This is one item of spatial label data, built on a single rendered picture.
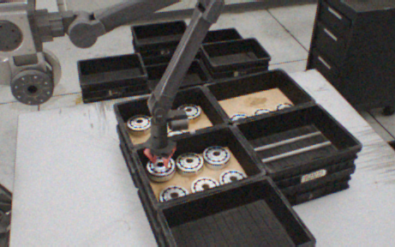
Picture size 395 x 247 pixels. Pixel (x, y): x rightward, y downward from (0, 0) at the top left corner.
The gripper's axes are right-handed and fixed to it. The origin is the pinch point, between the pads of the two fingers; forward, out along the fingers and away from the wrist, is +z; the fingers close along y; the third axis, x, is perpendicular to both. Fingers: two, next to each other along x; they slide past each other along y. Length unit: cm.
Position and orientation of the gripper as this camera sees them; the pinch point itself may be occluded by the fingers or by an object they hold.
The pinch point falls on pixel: (160, 163)
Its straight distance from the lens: 160.5
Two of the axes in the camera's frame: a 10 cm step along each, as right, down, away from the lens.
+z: -0.1, 7.9, 6.1
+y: -9.1, -2.6, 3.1
